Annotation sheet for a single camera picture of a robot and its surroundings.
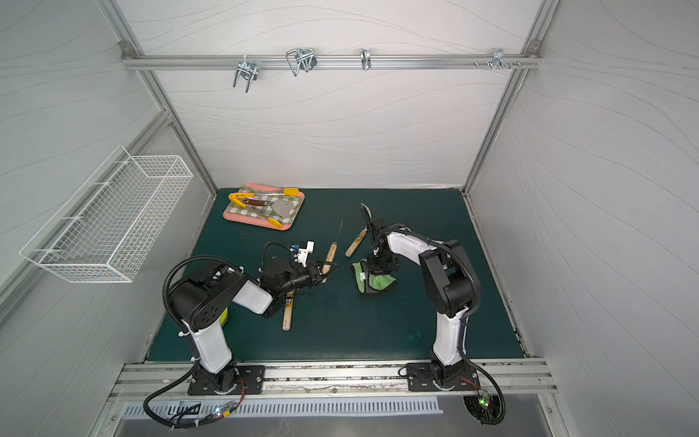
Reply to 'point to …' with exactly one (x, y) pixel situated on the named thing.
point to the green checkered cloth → (268, 209)
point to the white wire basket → (107, 228)
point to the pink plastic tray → (284, 227)
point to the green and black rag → (369, 283)
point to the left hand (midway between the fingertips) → (339, 269)
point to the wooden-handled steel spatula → (283, 207)
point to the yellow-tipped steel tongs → (239, 198)
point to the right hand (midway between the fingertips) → (377, 271)
